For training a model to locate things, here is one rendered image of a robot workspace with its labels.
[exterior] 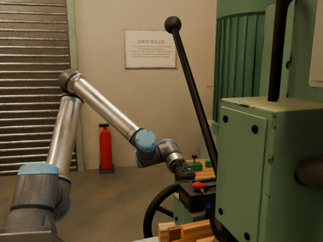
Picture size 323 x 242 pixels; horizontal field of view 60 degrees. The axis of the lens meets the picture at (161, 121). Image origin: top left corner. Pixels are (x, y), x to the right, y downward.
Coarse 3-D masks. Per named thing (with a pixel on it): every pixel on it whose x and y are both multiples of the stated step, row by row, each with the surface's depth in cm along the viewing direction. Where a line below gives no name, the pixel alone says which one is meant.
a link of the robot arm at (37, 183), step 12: (24, 168) 105; (36, 168) 105; (48, 168) 107; (24, 180) 102; (36, 180) 102; (48, 180) 105; (24, 192) 99; (36, 192) 100; (48, 192) 103; (60, 192) 113; (12, 204) 99; (48, 204) 101
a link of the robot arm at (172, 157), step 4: (168, 156) 130; (172, 156) 128; (176, 156) 128; (180, 156) 128; (168, 160) 128; (172, 160) 127; (184, 160) 128; (168, 164) 128; (168, 168) 128; (172, 172) 131
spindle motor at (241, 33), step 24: (240, 0) 45; (264, 0) 43; (216, 24) 52; (240, 24) 46; (216, 48) 52; (240, 48) 46; (216, 72) 53; (240, 72) 47; (216, 96) 53; (240, 96) 47; (216, 120) 54
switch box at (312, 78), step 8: (320, 0) 21; (320, 8) 21; (320, 16) 21; (320, 24) 21; (320, 32) 21; (320, 40) 21; (312, 48) 22; (320, 48) 21; (312, 56) 22; (320, 56) 21; (312, 64) 22; (320, 64) 21; (312, 72) 22; (320, 72) 21; (312, 80) 22; (320, 80) 21
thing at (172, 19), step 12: (168, 24) 55; (180, 24) 55; (180, 48) 53; (180, 60) 52; (192, 84) 49; (192, 96) 48; (204, 120) 46; (204, 132) 45; (216, 156) 43; (216, 168) 43; (216, 228) 40; (228, 240) 37
